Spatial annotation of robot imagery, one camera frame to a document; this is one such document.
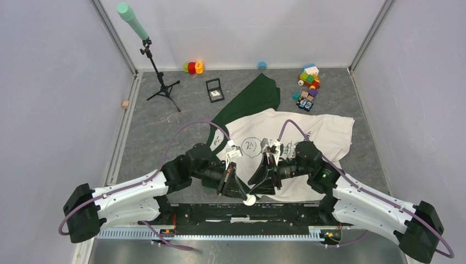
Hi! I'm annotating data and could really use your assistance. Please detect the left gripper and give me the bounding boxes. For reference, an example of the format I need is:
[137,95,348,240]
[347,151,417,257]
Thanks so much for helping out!
[191,161,247,200]

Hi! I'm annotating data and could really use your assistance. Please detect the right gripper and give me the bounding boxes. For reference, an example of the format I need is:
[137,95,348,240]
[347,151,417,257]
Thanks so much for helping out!
[247,152,311,196]

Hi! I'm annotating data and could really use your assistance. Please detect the white and green t-shirt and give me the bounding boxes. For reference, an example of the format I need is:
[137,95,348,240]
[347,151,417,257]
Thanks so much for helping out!
[212,74,355,182]

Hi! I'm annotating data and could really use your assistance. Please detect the black clear brooch case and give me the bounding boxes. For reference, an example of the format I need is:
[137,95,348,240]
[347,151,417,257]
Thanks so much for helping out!
[206,78,225,103]

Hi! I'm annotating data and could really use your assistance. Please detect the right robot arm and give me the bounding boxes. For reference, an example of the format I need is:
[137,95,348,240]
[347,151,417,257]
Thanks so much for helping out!
[248,141,444,263]

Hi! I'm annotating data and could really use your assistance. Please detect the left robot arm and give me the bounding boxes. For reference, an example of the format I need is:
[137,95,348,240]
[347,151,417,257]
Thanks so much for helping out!
[59,144,257,244]

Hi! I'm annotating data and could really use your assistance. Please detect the black blue patterned block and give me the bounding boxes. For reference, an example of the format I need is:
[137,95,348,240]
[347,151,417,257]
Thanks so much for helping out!
[296,98,314,112]

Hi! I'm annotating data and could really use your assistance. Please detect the teal cube block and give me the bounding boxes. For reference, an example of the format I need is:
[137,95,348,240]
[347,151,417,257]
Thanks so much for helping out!
[292,93,300,101]

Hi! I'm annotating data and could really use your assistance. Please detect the purple cube block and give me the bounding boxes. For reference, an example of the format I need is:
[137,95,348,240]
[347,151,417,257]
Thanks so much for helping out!
[308,89,318,97]

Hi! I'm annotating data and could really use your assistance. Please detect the colourful brick toy train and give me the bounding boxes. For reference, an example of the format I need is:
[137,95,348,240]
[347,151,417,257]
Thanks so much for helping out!
[298,71,320,89]

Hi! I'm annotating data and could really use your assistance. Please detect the black tripod stand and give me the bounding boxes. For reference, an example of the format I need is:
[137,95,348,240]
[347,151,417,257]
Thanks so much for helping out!
[140,37,181,112]

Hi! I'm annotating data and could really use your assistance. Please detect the blue cylinder toy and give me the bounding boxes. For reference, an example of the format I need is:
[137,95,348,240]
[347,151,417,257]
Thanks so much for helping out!
[257,61,268,70]

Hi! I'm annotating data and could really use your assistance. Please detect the white blue brick block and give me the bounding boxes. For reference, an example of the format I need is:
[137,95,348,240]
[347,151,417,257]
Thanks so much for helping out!
[302,64,319,76]

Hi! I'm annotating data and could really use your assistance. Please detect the red cylinder toy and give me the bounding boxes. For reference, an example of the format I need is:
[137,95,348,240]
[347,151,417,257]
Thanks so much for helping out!
[187,62,196,74]

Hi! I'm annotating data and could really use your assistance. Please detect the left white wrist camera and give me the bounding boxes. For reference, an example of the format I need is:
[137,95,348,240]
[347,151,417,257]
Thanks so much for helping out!
[224,139,242,171]

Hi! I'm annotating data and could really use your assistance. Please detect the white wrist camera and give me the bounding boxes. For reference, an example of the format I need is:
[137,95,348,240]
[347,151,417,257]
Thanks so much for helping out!
[224,139,242,171]
[260,138,284,164]

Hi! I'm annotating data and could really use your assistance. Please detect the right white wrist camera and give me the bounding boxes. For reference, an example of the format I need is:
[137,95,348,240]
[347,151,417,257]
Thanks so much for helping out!
[260,138,284,164]

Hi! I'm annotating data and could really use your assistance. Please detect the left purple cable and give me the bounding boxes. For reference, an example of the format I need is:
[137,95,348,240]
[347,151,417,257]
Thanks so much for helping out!
[58,120,231,251]

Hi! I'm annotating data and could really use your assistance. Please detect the orange ring toy block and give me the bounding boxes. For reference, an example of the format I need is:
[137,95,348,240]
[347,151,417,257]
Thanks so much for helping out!
[195,61,204,74]

